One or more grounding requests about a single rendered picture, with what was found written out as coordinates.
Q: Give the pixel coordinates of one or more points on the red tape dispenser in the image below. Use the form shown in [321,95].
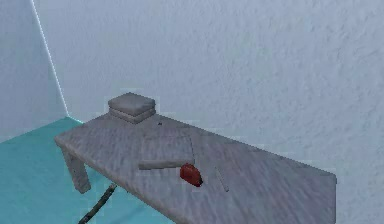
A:
[190,174]

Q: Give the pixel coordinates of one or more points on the grey wooden table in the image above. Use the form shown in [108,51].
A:
[266,186]

